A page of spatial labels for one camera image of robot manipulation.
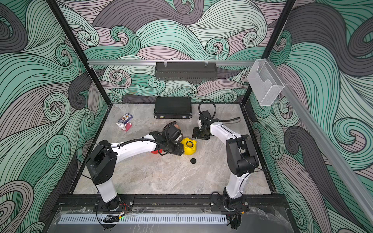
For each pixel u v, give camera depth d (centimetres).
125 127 101
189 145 86
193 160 88
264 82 78
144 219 70
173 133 68
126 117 110
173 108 111
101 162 46
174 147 76
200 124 80
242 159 48
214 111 88
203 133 80
